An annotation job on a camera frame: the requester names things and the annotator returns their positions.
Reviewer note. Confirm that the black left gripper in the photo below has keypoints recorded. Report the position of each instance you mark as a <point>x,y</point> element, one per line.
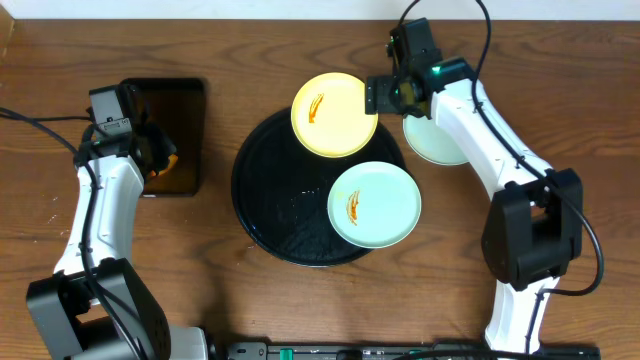
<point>151,151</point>

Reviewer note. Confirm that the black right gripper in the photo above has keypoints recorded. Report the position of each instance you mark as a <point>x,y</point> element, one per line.
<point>377,96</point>

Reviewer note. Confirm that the orange green sponge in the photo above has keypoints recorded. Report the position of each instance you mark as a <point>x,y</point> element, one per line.
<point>171,162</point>

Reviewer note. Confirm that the light green plate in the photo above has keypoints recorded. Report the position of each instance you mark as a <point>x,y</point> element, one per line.
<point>431,142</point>
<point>374,205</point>

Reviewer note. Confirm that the yellow plate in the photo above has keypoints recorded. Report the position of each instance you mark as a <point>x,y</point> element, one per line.
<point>328,115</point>

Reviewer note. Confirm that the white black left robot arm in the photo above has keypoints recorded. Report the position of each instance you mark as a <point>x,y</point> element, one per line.
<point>95,305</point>

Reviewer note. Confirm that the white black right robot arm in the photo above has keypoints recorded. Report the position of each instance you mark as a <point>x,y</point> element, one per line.
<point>534,228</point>

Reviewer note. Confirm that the black rectangular water tray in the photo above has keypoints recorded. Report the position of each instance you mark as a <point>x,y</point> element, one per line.
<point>178,107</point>

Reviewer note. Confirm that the black round tray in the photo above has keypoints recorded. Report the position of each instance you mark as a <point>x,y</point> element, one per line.
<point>280,191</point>

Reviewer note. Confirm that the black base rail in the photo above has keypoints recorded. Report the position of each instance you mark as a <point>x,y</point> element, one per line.
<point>445,350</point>

